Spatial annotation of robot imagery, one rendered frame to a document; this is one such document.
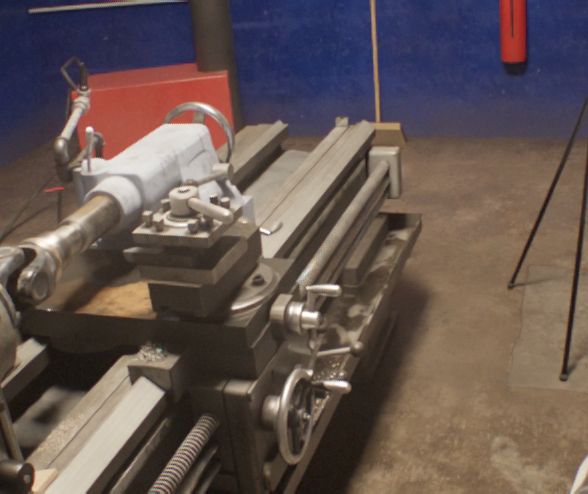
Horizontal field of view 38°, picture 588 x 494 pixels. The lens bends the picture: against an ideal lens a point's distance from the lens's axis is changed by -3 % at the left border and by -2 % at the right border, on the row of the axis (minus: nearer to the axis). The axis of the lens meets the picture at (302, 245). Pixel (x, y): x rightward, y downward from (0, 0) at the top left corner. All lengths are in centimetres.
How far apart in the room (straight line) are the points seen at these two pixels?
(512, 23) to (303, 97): 156
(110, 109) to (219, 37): 70
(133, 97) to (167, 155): 266
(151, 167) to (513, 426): 156
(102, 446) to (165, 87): 330
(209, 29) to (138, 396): 324
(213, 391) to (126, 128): 315
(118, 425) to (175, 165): 73
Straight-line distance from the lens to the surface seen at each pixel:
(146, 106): 477
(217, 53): 478
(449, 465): 283
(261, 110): 624
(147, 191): 202
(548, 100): 580
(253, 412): 183
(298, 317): 185
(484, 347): 343
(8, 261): 166
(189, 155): 220
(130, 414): 171
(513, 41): 553
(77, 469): 159
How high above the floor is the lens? 176
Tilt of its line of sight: 24 degrees down
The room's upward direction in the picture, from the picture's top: 6 degrees counter-clockwise
